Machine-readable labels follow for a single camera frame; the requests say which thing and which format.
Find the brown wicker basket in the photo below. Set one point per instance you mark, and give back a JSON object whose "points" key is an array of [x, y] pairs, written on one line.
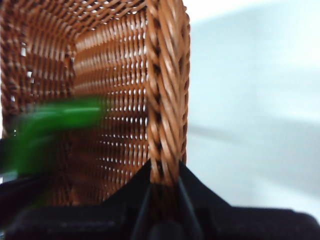
{"points": [[112, 75]]}

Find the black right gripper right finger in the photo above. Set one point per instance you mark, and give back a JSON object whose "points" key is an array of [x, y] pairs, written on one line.
{"points": [[250, 225]]}

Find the green cucumber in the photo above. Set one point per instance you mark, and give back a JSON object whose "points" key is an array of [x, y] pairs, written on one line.
{"points": [[50, 125]]}

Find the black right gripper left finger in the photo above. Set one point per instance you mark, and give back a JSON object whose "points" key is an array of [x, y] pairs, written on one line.
{"points": [[82, 223]]}

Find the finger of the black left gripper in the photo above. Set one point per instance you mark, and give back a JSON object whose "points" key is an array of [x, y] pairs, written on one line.
{"points": [[20, 192]]}

